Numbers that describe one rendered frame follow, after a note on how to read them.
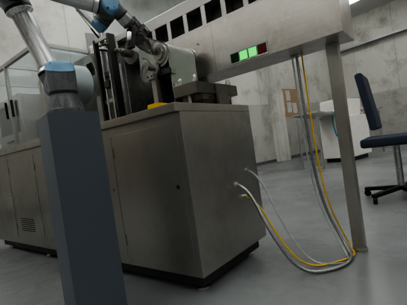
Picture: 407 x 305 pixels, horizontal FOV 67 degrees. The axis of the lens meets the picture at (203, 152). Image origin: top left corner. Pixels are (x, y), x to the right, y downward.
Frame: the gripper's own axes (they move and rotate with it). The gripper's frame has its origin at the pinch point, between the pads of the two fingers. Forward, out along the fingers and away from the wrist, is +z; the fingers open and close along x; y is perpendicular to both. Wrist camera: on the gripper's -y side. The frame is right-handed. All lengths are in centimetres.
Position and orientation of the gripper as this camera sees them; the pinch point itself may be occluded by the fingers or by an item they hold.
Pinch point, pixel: (151, 53)
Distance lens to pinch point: 185.7
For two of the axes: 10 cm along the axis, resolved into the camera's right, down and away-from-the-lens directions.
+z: 5.6, 5.5, 6.2
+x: -7.8, 1.0, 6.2
